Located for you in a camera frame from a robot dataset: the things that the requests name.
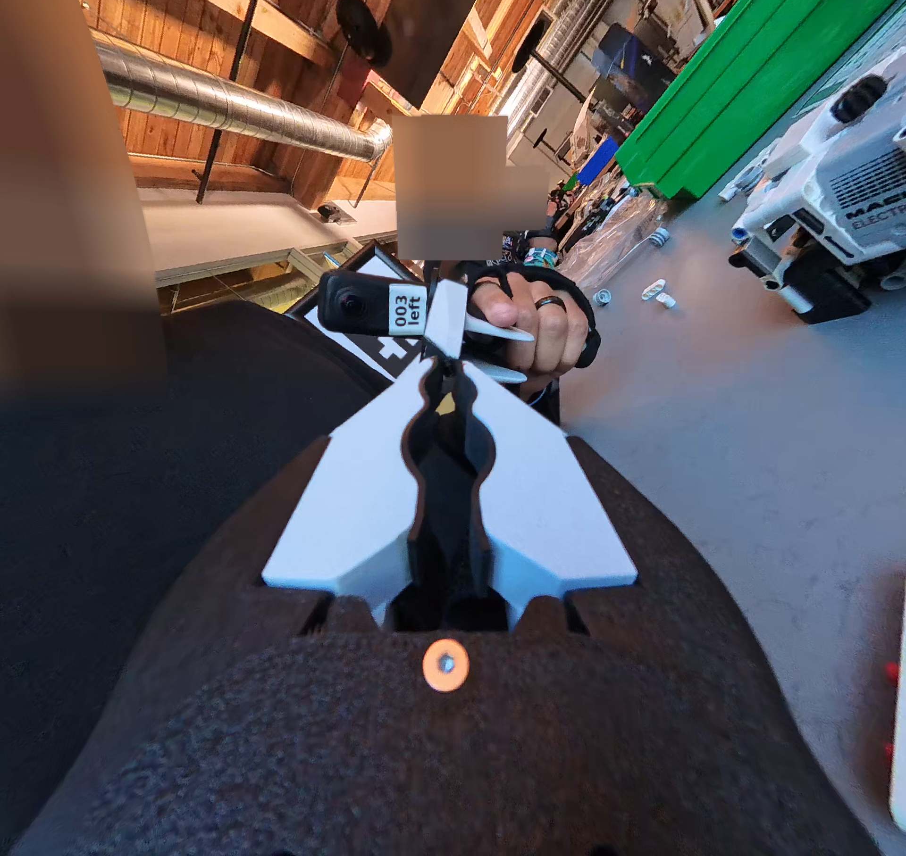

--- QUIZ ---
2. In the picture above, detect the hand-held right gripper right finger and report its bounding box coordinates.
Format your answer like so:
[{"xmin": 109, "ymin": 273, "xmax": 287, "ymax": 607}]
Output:
[{"xmin": 453, "ymin": 362, "xmax": 638, "ymax": 627}]

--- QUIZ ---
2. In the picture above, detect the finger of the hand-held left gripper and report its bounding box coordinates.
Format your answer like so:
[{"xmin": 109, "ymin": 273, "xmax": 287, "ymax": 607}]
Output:
[
  {"xmin": 423, "ymin": 325, "xmax": 465, "ymax": 363},
  {"xmin": 427, "ymin": 279, "xmax": 470, "ymax": 330}
]

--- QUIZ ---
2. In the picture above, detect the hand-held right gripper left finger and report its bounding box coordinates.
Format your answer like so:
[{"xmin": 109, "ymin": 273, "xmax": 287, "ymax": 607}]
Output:
[{"xmin": 262, "ymin": 359, "xmax": 434, "ymax": 627}]

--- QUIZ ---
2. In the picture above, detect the another person's forearm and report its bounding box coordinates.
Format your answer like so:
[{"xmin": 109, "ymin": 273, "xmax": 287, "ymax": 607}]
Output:
[{"xmin": 501, "ymin": 228, "xmax": 562, "ymax": 271}]

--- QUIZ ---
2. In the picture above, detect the person's left forearm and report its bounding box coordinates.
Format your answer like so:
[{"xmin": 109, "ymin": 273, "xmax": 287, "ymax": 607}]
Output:
[{"xmin": 520, "ymin": 375, "xmax": 562, "ymax": 427}]

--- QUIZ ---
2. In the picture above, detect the partly built lego truck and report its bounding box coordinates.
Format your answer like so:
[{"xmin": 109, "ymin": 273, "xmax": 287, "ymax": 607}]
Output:
[{"xmin": 718, "ymin": 74, "xmax": 906, "ymax": 325}]

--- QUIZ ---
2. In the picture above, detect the person's left hand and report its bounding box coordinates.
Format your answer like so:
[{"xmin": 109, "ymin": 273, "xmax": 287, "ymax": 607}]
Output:
[{"xmin": 470, "ymin": 272, "xmax": 592, "ymax": 379}]

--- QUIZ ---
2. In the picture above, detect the clear plastic bag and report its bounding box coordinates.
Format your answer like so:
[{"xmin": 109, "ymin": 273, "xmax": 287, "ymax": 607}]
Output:
[{"xmin": 558, "ymin": 191, "xmax": 668, "ymax": 287}]

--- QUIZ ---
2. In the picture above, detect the blue plastic bin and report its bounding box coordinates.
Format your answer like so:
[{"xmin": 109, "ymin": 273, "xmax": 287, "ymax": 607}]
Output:
[{"xmin": 577, "ymin": 136, "xmax": 622, "ymax": 186}]

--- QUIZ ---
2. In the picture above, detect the black ceiling pipe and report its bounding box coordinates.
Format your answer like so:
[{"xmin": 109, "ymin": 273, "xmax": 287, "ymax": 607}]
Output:
[{"xmin": 195, "ymin": 0, "xmax": 273, "ymax": 205}]

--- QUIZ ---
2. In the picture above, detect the round black ceiling fixture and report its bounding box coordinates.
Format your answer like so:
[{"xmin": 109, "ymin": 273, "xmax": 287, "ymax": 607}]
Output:
[
  {"xmin": 335, "ymin": 0, "xmax": 394, "ymax": 70},
  {"xmin": 511, "ymin": 16, "xmax": 554, "ymax": 77}
]

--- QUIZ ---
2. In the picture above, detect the dark hanging ceiling panel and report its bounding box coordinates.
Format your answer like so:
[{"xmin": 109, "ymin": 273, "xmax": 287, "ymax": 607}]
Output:
[{"xmin": 378, "ymin": 0, "xmax": 505, "ymax": 110}]

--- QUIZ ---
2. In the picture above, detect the dark blue standing banner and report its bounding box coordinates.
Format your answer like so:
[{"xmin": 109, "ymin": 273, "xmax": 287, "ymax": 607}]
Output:
[{"xmin": 589, "ymin": 23, "xmax": 678, "ymax": 113}]

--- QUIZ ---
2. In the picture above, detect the green plastic bin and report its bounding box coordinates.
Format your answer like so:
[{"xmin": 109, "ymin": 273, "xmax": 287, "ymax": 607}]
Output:
[{"xmin": 614, "ymin": 0, "xmax": 906, "ymax": 200}]

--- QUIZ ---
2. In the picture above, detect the silver ventilation duct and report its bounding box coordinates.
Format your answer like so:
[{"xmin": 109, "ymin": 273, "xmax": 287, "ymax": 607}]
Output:
[
  {"xmin": 93, "ymin": 39, "xmax": 394, "ymax": 164},
  {"xmin": 504, "ymin": 0, "xmax": 641, "ymax": 137}
]

